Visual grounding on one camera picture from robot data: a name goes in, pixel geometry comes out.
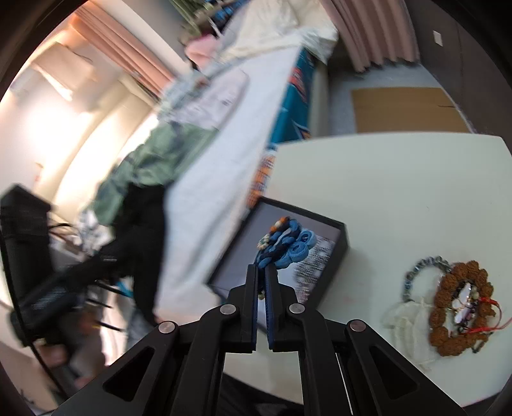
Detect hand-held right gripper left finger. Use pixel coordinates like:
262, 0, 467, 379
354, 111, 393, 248
52, 264, 259, 416

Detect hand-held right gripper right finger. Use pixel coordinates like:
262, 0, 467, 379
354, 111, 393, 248
266, 264, 468, 416

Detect blue braided bracelet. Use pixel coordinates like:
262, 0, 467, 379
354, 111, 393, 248
253, 216, 318, 269

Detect black jewelry box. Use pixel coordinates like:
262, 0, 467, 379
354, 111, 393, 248
206, 197, 349, 332

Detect white translucent bead bracelet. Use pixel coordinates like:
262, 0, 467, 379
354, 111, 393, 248
380, 298, 441, 371

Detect grey bead bracelet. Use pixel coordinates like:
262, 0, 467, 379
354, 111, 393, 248
403, 256, 452, 302

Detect brown seed bead bracelet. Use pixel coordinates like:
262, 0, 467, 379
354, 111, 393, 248
429, 261, 494, 356

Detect clear crystal bead bracelet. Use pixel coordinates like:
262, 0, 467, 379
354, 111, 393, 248
452, 282, 481, 332

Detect red string bracelet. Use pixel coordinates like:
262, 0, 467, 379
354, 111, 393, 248
456, 295, 512, 334

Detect black garment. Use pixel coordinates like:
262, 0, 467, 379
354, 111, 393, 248
100, 184, 169, 324

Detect white bed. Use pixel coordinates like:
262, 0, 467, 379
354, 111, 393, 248
156, 32, 305, 321

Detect green striped garment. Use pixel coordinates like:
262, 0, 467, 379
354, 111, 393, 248
90, 120, 219, 225

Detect white bedside table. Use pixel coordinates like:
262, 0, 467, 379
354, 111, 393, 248
224, 134, 512, 409

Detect teal printed bed sheet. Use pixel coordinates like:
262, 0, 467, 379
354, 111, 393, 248
248, 48, 316, 209

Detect pale floral blanket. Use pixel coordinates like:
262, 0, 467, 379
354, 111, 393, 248
156, 60, 225, 124

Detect white pink garment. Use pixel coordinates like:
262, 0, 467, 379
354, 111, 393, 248
180, 72, 251, 129

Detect pink curtain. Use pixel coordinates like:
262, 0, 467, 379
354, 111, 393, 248
74, 0, 188, 100
320, 0, 420, 73

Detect brown cardboard sheet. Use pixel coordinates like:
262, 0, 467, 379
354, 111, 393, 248
351, 87, 470, 134

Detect pink plush cloth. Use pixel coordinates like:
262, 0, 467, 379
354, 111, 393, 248
186, 35, 219, 67

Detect white duvet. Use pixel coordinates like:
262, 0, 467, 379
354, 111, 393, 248
224, 0, 340, 65

